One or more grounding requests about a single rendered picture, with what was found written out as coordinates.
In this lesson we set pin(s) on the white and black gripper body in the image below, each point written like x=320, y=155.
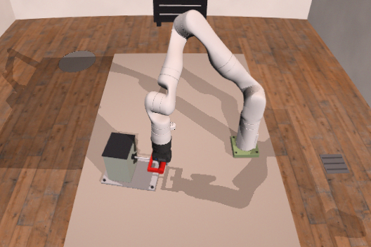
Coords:
x=161, y=144

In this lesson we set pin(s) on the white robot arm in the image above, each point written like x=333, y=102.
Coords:
x=159, y=105

